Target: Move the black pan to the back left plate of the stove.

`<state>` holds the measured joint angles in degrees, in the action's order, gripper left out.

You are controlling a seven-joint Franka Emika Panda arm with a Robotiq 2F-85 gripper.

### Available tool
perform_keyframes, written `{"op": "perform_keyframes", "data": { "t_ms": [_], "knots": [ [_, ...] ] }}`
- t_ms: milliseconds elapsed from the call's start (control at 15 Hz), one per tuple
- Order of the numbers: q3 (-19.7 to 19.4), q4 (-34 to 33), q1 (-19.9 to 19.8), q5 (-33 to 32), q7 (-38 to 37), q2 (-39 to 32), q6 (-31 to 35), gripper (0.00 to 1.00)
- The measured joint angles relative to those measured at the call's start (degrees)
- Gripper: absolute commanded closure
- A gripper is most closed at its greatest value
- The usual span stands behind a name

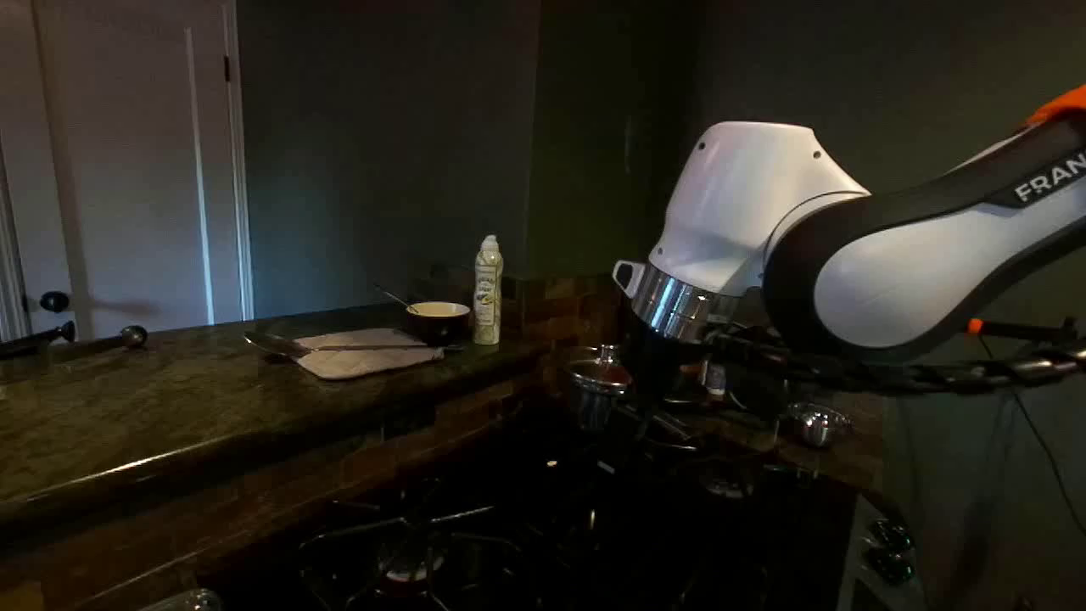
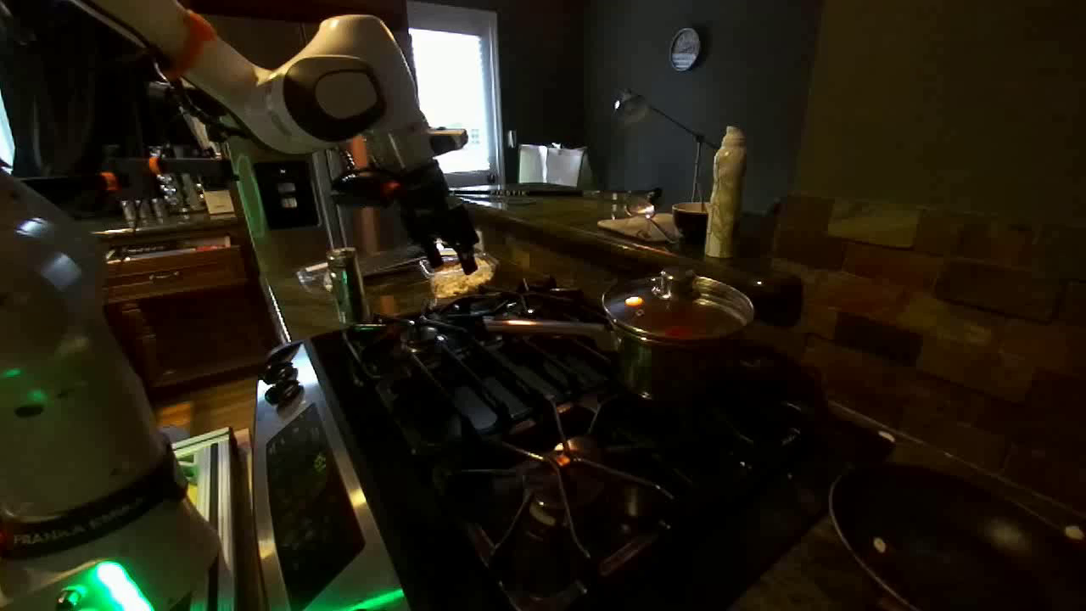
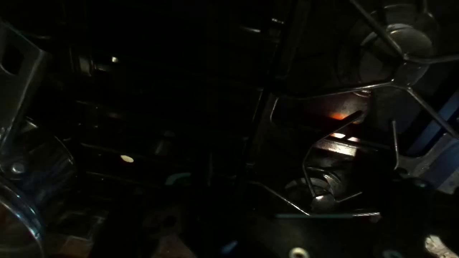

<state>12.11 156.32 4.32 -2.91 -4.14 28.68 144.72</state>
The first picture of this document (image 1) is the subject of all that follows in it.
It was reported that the small steel pot with lid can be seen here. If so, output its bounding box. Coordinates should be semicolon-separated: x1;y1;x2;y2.
566;339;639;434

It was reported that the black cable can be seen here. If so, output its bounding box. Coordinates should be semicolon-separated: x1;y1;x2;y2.
980;335;1086;535

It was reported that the dark bowl with white contents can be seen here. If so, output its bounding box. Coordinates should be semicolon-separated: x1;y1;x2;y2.
405;296;475;347

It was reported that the shiny metal shaker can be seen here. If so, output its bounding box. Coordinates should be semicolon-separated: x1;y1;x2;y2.
785;402;856;453

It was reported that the black gas stove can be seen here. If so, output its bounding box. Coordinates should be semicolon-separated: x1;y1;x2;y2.
206;395;861;611

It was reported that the black knife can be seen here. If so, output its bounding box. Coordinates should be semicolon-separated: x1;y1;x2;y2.
240;330;307;364

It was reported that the black stove knob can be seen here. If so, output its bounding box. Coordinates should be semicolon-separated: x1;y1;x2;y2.
861;513;923;587

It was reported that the black rod with orange mark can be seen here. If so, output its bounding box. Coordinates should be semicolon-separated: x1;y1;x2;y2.
964;316;1086;351

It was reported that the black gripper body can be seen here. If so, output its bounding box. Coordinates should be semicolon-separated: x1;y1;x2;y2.
613;318;798;417

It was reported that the white door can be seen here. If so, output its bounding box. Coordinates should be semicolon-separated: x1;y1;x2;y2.
0;0;258;342

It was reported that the white spray bottle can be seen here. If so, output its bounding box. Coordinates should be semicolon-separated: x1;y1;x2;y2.
473;231;507;351

